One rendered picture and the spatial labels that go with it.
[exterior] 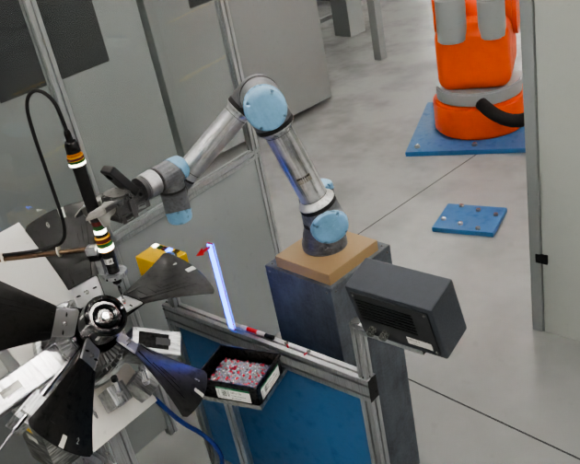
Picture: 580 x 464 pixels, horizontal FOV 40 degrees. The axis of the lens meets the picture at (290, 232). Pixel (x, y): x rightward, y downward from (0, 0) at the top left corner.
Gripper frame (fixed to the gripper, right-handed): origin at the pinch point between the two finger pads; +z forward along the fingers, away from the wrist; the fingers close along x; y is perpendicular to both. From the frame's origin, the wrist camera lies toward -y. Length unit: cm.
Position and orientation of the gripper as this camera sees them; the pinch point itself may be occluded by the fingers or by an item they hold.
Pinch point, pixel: (84, 214)
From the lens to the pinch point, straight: 213.9
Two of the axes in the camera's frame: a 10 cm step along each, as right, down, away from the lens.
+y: 1.7, 8.6, 4.7
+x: -7.6, -1.9, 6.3
